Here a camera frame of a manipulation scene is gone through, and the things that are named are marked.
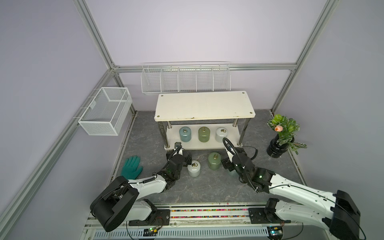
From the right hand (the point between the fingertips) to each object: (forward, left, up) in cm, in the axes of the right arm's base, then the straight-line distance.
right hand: (229, 151), depth 80 cm
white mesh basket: (+18, +68, +11) cm, 72 cm away
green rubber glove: (-4, +58, -15) cm, 60 cm away
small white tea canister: (+14, +3, -2) cm, 14 cm away
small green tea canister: (+14, +13, -3) cm, 20 cm away
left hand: (+4, +26, -7) cm, 27 cm away
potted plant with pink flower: (+6, -27, +13) cm, 31 cm away
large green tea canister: (-2, +8, -8) cm, 11 cm away
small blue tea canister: (+14, +25, -3) cm, 28 cm away
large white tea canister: (-6, +19, -10) cm, 22 cm away
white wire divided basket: (+48, +25, +14) cm, 56 cm away
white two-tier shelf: (+36, +13, -17) cm, 42 cm away
